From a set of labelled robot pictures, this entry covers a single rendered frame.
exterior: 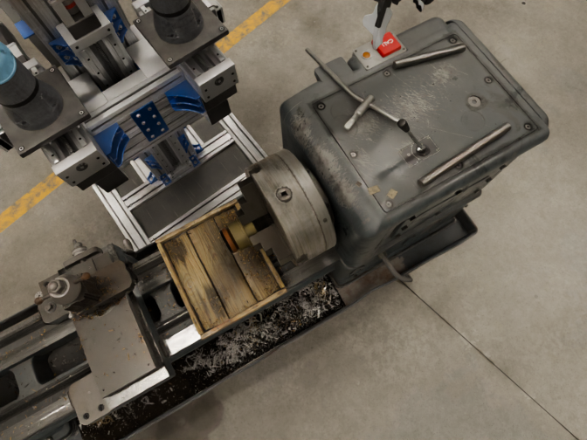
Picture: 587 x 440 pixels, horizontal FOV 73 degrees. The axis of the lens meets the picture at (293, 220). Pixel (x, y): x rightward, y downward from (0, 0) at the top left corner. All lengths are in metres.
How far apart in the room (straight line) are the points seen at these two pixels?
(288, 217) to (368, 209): 0.19
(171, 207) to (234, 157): 0.43
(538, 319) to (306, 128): 1.79
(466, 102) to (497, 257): 1.42
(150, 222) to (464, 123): 1.59
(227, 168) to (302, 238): 1.25
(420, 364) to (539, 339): 0.63
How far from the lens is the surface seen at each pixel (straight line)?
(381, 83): 1.13
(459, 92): 1.17
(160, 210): 2.18
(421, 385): 2.23
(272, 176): 1.00
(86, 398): 1.39
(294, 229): 0.98
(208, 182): 2.17
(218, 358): 1.62
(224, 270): 1.30
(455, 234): 1.79
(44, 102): 1.34
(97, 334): 1.31
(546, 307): 2.51
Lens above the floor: 2.14
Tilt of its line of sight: 72 degrees down
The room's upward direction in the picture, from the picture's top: 4 degrees counter-clockwise
